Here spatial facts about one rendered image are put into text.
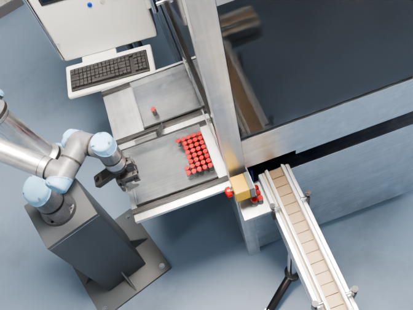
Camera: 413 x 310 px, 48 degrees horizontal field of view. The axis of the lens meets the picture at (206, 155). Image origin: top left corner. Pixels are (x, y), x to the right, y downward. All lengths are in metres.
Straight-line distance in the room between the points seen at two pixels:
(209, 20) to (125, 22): 1.32
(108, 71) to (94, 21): 0.24
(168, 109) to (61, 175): 0.70
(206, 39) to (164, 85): 1.04
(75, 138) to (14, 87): 2.22
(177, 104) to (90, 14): 0.61
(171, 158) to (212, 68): 0.79
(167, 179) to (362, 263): 1.24
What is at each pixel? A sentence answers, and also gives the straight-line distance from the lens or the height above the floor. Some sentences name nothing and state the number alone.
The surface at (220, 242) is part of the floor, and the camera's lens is 2.69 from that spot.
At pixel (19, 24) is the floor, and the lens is 4.22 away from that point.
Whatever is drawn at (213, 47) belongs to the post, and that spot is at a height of 1.68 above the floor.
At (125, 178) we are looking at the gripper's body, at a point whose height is 1.10.
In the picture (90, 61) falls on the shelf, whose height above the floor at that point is 0.80.
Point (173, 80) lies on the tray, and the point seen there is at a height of 0.88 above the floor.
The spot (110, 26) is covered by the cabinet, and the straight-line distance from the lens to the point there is 2.39.
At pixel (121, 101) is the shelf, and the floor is 0.88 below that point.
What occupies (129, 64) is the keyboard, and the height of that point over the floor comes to 0.82.
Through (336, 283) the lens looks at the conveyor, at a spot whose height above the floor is 0.96.
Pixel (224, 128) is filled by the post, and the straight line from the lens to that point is 1.44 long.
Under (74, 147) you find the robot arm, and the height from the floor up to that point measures 1.30.
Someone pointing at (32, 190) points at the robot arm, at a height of 1.02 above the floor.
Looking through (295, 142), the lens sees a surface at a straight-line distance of 1.69.
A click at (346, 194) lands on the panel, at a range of 2.36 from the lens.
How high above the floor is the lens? 2.53
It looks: 60 degrees down
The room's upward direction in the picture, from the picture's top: 18 degrees counter-clockwise
